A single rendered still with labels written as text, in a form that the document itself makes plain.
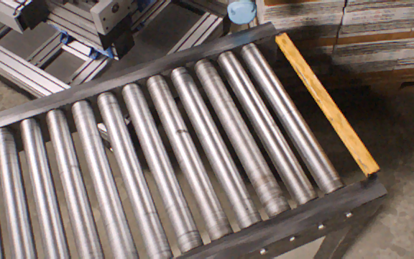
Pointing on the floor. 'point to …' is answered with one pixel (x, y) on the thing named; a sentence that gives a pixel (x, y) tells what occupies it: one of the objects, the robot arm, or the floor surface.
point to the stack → (339, 66)
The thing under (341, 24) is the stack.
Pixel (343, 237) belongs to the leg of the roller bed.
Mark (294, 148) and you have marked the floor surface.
